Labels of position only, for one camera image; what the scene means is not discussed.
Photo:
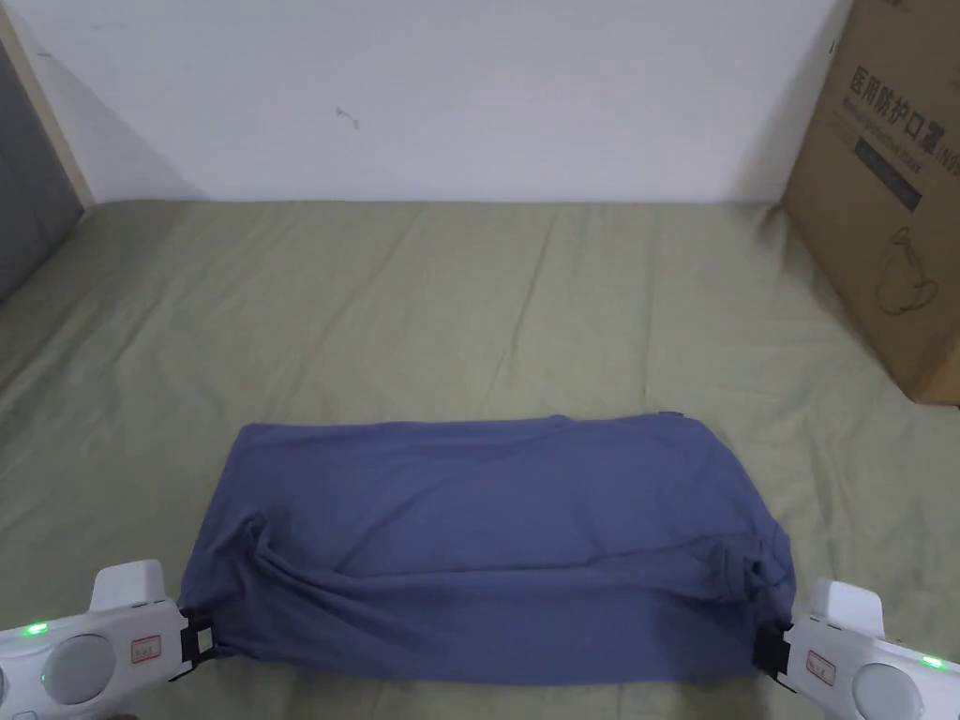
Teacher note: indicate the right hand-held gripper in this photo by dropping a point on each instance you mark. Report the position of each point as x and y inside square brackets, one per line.
[862, 660]

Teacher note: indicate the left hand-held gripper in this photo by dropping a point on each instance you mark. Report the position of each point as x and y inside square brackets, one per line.
[112, 637]

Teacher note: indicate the brown printed cardboard carton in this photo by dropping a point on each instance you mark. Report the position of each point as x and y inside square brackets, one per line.
[885, 195]

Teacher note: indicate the bed with pale green sheet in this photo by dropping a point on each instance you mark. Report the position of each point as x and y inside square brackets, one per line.
[450, 300]

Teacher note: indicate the dark blue shirt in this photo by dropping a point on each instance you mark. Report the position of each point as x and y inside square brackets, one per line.
[480, 547]

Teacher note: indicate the grey padded headboard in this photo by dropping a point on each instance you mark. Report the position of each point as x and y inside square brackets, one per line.
[30, 180]

